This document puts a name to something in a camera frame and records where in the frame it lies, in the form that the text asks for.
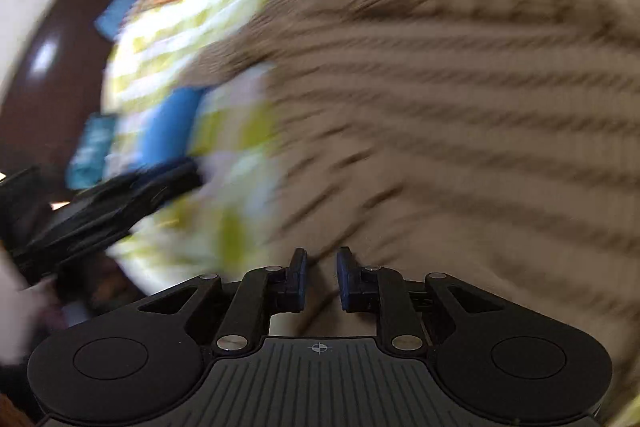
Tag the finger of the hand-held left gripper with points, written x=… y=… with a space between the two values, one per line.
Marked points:
x=150 y=189

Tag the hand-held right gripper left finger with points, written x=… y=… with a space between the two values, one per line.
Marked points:
x=298 y=282

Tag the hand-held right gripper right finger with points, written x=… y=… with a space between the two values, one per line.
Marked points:
x=344 y=282

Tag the brown striped garment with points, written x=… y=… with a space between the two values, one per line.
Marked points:
x=450 y=132

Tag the person's left hand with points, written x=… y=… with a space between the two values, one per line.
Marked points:
x=20 y=317

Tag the blue cloth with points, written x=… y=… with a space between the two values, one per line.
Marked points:
x=170 y=127

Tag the teal patterned cloth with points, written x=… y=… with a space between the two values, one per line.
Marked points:
x=92 y=152

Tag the yellow checkered floral blanket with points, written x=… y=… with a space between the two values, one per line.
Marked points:
x=220 y=7

